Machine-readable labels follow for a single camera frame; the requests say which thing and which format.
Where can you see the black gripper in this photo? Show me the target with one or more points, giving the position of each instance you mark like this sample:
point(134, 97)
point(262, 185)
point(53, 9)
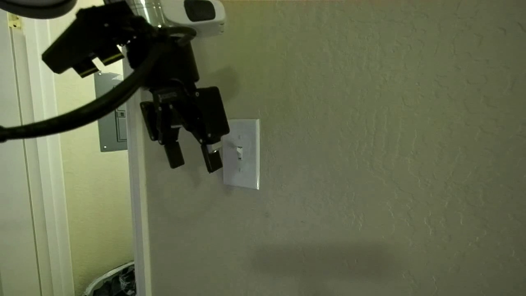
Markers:
point(175, 76)

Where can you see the white light switch toggle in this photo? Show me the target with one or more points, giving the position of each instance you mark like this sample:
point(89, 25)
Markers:
point(239, 155)

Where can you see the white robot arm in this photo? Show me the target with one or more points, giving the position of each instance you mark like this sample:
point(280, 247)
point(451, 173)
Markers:
point(175, 14)

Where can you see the dark trash bin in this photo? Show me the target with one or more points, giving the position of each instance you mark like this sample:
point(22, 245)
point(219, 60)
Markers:
point(114, 282)

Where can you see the white light switch plate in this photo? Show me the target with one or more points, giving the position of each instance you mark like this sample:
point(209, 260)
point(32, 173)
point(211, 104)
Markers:
point(249, 158)

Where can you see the grey wall switch plate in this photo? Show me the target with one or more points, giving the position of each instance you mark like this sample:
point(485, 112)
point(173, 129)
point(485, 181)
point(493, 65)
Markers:
point(109, 125)

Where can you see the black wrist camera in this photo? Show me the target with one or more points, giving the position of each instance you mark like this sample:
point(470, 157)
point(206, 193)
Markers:
point(87, 41)

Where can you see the white door frame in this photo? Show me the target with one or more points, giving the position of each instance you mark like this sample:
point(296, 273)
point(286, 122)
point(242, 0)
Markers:
point(33, 165)

